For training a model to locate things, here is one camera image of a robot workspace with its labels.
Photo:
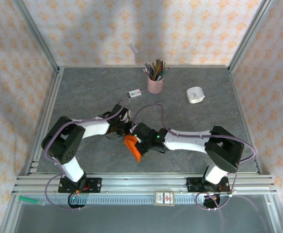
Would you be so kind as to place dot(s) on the orange paper sheet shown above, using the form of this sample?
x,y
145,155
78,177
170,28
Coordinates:
x,y
131,146

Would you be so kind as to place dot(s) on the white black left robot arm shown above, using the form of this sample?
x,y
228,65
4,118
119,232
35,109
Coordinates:
x,y
93,127

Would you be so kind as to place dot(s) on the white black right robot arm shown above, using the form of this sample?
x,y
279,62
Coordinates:
x,y
187,142

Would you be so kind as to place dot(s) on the black white printed card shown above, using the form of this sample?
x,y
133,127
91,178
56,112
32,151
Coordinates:
x,y
134,93

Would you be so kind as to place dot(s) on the pink pen cup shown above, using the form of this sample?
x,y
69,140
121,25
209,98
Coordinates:
x,y
154,86

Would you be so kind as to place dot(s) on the white pen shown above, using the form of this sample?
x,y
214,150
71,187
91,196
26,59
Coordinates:
x,y
146,72

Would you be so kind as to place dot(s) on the dark grey pen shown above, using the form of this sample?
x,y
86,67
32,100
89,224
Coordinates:
x,y
148,69

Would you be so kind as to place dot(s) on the teal green pen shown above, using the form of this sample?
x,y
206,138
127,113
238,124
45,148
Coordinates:
x,y
165,71

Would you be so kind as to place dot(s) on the brown pencil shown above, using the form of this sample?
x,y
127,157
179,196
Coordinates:
x,y
158,65

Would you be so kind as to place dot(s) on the green marker pen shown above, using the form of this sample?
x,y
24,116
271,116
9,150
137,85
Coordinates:
x,y
27,199

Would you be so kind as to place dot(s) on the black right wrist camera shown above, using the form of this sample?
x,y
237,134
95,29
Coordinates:
x,y
144,132

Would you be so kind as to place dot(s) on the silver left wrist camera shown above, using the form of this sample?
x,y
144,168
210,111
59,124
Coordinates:
x,y
127,116

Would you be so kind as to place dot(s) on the wide aluminium base rail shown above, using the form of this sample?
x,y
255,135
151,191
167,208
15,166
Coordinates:
x,y
144,182

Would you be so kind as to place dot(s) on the label tag on rail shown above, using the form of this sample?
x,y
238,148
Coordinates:
x,y
164,197

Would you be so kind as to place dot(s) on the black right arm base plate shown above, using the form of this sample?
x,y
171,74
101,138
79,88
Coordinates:
x,y
192,184

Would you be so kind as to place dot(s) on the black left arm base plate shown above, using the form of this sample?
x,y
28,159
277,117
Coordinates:
x,y
95,185

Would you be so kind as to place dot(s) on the aluminium table side rail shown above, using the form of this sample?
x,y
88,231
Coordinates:
x,y
243,116
51,97

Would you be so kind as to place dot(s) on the aluminium frame post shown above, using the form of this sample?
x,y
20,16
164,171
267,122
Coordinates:
x,y
249,34
37,36

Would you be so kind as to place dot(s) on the aluminium frame leg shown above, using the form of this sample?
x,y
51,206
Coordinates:
x,y
9,216
276,213

